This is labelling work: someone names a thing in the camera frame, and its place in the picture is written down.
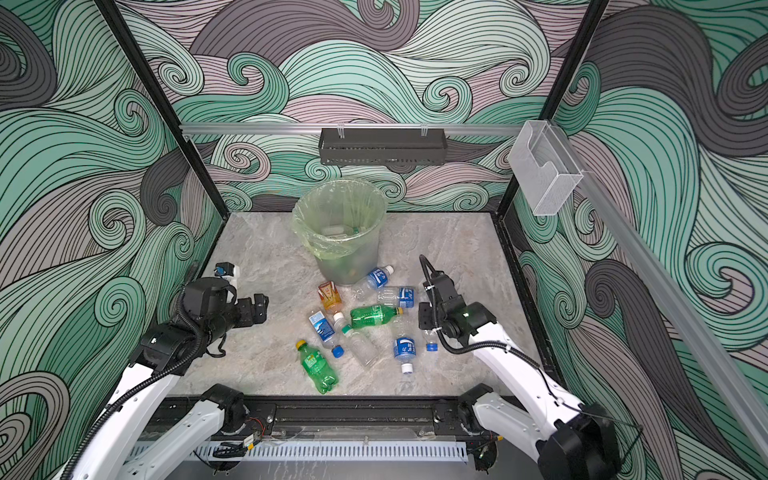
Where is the blue label bottle white cap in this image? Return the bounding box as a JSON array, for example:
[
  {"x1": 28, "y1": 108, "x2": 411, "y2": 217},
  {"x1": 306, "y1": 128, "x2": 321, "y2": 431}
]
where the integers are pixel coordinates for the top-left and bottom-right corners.
[{"x1": 377, "y1": 286, "x2": 417, "y2": 309}]

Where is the blue label bottle front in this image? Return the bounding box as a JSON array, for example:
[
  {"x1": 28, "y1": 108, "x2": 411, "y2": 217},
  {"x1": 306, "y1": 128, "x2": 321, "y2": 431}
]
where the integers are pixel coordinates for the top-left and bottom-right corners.
[{"x1": 393, "y1": 336, "x2": 416, "y2": 375}]

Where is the clear bottle white label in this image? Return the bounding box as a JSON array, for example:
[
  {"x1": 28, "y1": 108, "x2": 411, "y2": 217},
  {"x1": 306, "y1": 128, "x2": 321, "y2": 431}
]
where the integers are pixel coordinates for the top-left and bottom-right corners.
[{"x1": 321, "y1": 225, "x2": 347, "y2": 237}]

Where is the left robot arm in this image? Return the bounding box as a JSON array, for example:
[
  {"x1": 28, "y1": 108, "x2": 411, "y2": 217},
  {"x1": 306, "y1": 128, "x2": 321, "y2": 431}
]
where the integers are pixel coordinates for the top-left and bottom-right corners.
[{"x1": 57, "y1": 274, "x2": 269, "y2": 479}]

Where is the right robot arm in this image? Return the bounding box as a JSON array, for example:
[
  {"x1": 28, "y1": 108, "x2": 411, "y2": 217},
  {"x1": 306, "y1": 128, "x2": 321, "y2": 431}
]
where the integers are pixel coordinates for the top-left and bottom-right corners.
[{"x1": 423, "y1": 269, "x2": 623, "y2": 479}]

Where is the blue label bottle near bin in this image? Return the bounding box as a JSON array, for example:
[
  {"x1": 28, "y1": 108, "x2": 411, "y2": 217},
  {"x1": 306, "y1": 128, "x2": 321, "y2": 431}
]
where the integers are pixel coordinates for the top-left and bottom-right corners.
[{"x1": 353, "y1": 265, "x2": 395, "y2": 300}]

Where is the grey bin with green liner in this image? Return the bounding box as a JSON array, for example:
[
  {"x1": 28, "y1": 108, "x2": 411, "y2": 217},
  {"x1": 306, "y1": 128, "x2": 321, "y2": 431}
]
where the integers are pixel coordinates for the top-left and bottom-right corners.
[{"x1": 292, "y1": 179, "x2": 388, "y2": 285}]

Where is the clear empty bottle white cap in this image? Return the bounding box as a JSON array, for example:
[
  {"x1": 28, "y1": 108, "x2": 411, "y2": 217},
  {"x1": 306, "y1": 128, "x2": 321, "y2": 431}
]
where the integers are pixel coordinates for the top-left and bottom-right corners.
[{"x1": 333, "y1": 311, "x2": 378, "y2": 368}]

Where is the orange juice bottle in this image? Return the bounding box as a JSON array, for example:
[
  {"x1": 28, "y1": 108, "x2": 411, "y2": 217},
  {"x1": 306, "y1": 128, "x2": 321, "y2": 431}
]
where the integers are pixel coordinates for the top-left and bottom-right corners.
[{"x1": 317, "y1": 281, "x2": 343, "y2": 315}]

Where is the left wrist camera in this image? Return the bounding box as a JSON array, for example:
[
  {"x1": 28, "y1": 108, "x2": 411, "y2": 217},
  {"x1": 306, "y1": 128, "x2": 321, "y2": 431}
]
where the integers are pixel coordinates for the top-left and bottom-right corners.
[{"x1": 214, "y1": 262, "x2": 240, "y2": 287}]

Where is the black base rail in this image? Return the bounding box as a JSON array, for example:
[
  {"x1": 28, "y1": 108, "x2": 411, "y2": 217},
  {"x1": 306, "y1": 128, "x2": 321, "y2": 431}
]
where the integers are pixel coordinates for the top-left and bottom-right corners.
[{"x1": 137, "y1": 395, "x2": 529, "y2": 439}]

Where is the black frame post right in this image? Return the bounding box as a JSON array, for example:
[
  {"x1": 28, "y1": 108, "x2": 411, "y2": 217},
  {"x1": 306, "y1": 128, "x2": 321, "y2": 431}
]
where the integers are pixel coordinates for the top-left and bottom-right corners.
[{"x1": 497, "y1": 1, "x2": 609, "y2": 219}]

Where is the black frame post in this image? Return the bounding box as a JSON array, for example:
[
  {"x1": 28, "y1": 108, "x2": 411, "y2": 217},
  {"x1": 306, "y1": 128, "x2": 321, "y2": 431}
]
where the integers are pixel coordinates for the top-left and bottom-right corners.
[
  {"x1": 94, "y1": 0, "x2": 229, "y2": 220},
  {"x1": 497, "y1": 1, "x2": 609, "y2": 219}
]

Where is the white slotted cable duct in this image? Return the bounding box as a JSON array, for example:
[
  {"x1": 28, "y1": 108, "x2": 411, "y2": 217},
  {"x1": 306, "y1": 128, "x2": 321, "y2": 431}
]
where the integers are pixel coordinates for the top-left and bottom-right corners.
[{"x1": 188, "y1": 440, "x2": 469, "y2": 463}]

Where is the clear plastic wall holder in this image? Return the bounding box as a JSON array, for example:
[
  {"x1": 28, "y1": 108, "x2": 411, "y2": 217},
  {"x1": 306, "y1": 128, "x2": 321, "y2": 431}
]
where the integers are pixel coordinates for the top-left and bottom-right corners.
[{"x1": 507, "y1": 120, "x2": 583, "y2": 217}]

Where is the aluminium rail back wall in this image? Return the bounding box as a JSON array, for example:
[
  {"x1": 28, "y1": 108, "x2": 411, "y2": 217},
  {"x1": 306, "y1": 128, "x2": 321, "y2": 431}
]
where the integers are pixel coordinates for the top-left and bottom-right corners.
[{"x1": 179, "y1": 121, "x2": 523, "y2": 137}]

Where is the aluminium rail wall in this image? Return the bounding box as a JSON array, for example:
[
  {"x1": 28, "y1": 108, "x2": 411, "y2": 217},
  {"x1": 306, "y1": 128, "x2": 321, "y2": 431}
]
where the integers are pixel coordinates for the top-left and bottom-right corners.
[
  {"x1": 179, "y1": 121, "x2": 523, "y2": 137},
  {"x1": 548, "y1": 122, "x2": 768, "y2": 463}
]

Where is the black wall tray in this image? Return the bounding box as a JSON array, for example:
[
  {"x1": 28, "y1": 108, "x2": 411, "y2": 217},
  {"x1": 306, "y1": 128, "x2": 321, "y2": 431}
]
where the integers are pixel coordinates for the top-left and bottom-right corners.
[{"x1": 318, "y1": 129, "x2": 448, "y2": 166}]

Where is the black frame post left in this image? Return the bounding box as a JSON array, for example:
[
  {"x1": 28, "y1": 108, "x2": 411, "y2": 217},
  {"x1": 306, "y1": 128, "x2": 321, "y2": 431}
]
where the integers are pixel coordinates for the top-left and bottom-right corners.
[{"x1": 94, "y1": 0, "x2": 229, "y2": 220}]

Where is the aluminium rail right wall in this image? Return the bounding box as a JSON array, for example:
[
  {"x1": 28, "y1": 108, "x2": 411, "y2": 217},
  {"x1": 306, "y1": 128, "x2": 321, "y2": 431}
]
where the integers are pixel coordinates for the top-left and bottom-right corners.
[{"x1": 548, "y1": 122, "x2": 768, "y2": 463}]

